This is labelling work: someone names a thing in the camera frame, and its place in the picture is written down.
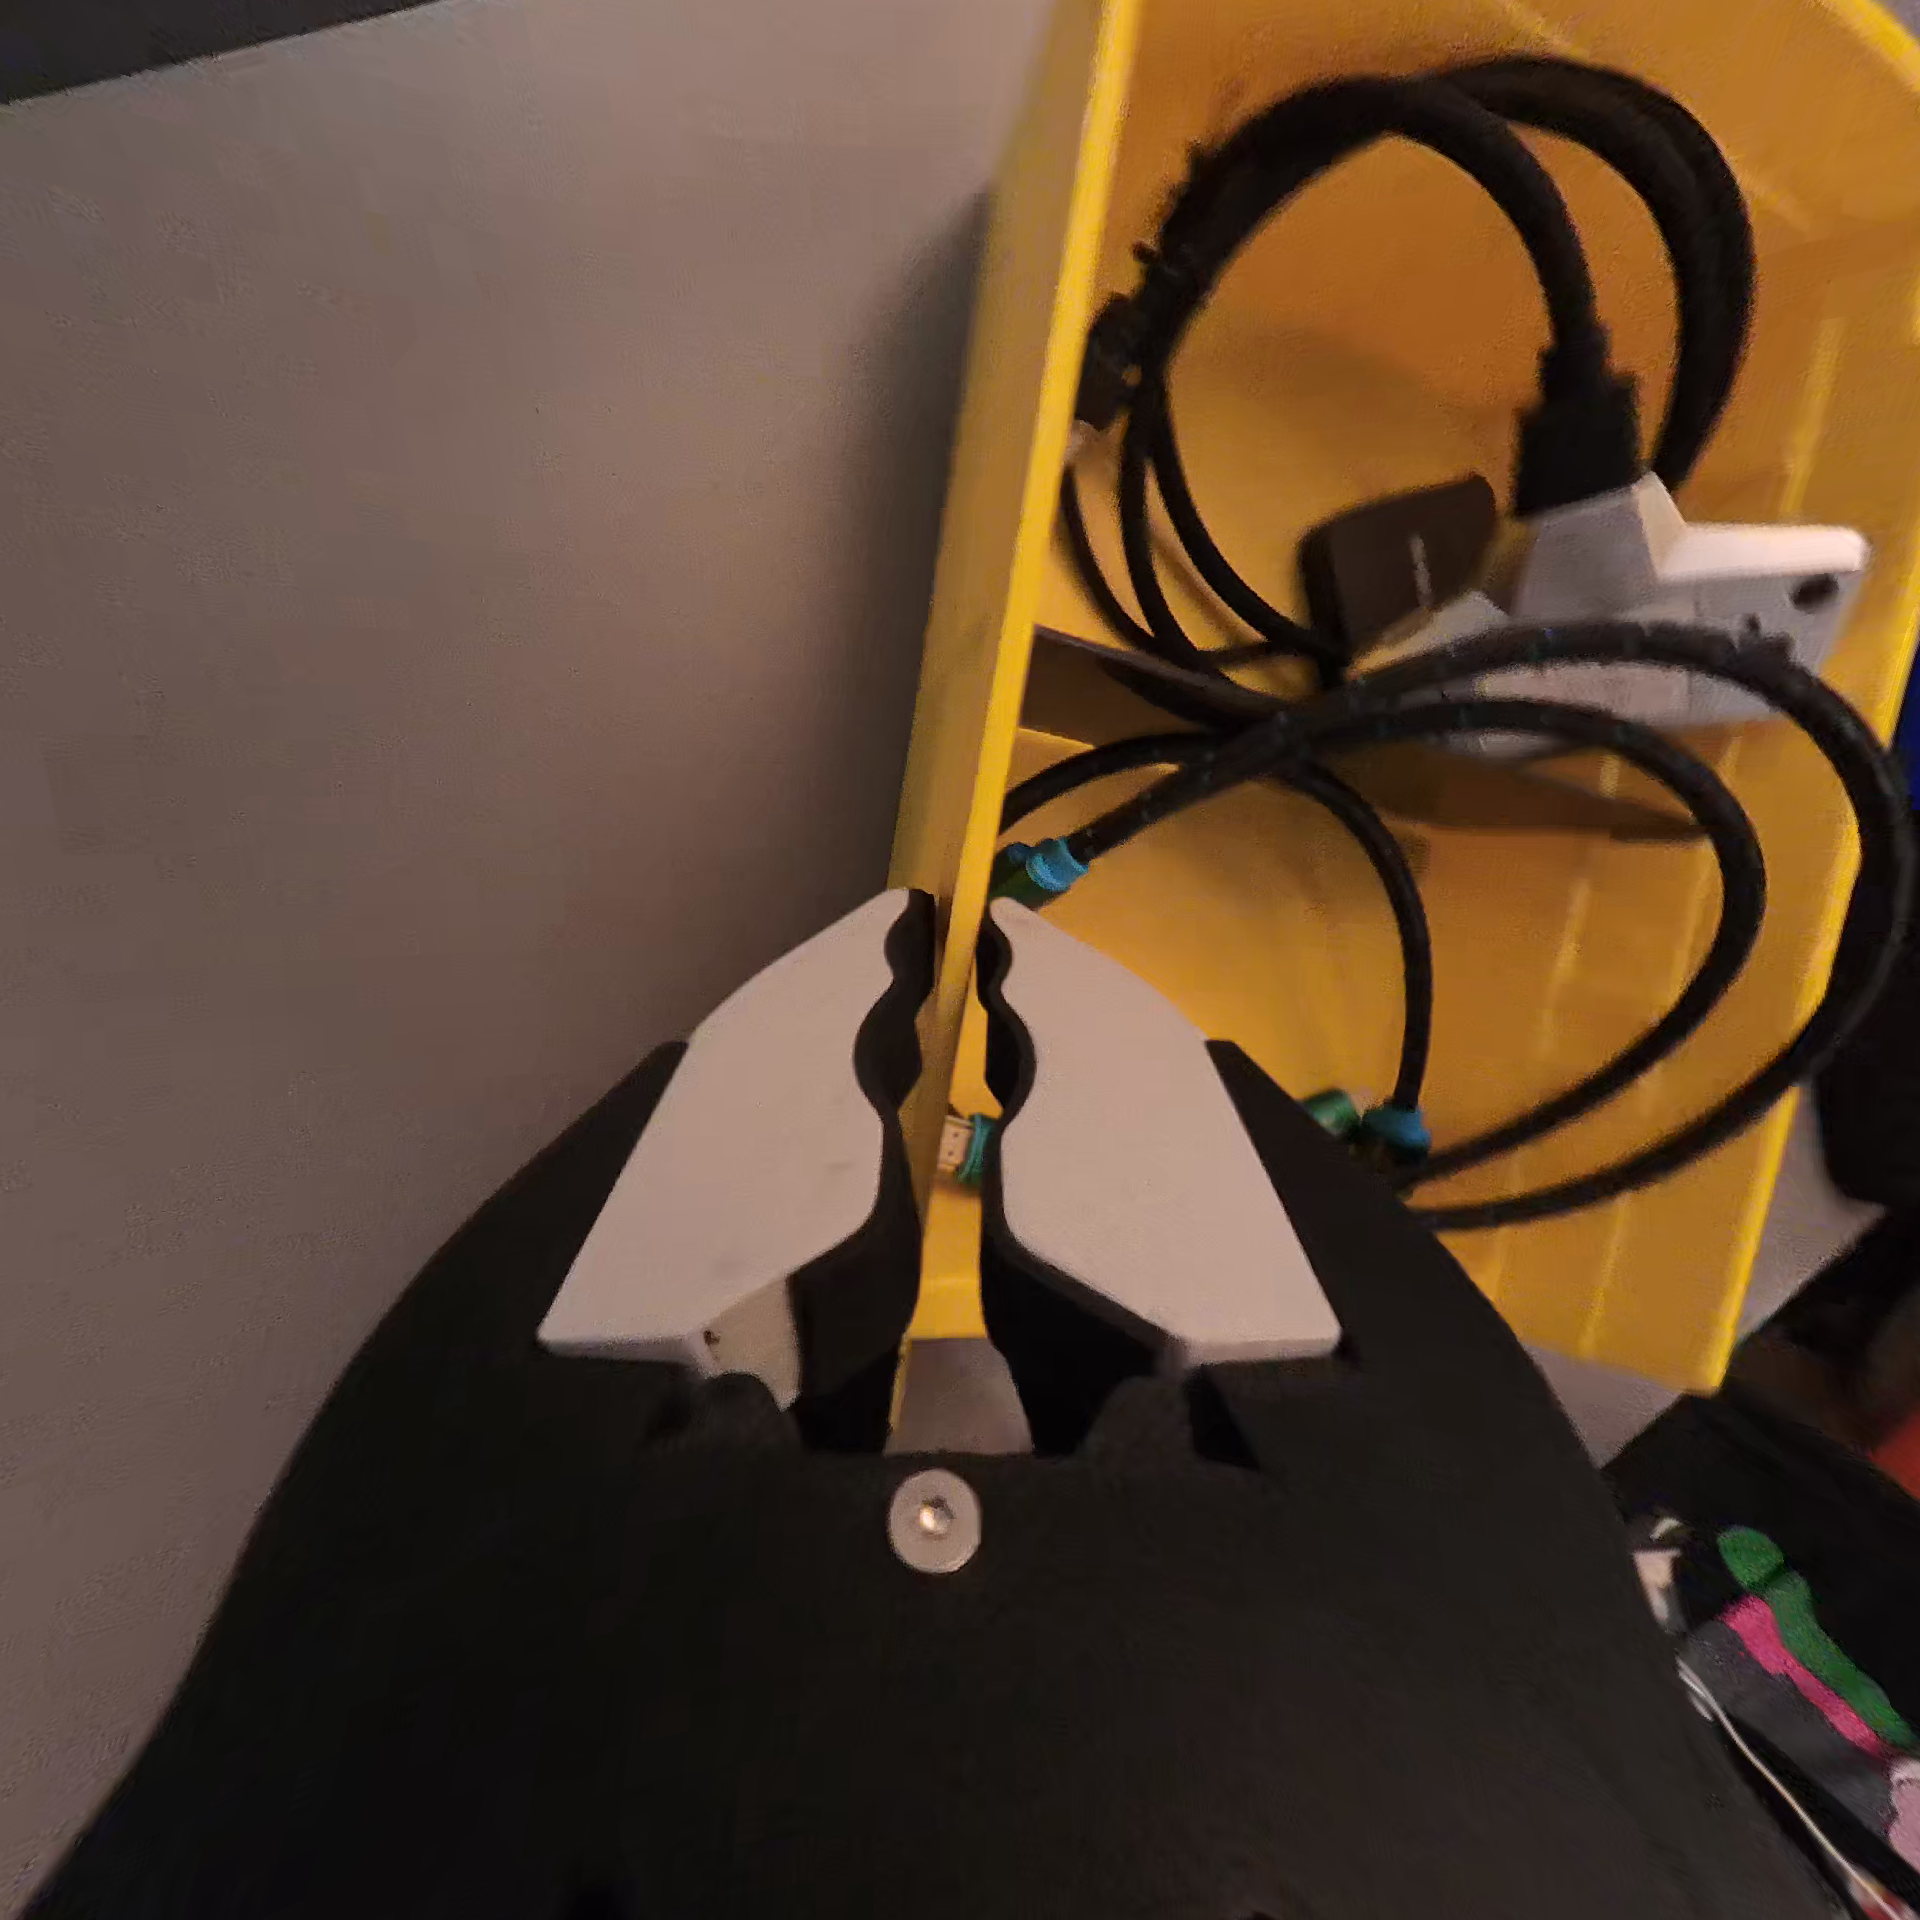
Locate thin black hub cable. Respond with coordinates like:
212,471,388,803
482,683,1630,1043
1062,57,1761,699

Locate colourful striped cloth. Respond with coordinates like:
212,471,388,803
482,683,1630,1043
1604,1388,1920,1920

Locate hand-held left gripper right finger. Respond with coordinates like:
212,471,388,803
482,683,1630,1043
978,897,1345,1373

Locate silver hdmi adapter hub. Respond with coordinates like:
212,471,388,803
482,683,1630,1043
1306,471,1871,758

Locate black bin divider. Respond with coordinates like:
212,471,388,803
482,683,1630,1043
1027,627,1706,841

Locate yellow plastic bin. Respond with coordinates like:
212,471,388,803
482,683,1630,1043
884,0,1920,1395

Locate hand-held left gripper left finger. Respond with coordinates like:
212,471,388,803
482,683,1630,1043
537,886,940,1412

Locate braided hdmi cable green plugs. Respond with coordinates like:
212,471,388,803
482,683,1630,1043
989,721,1771,1187
938,621,1920,1235

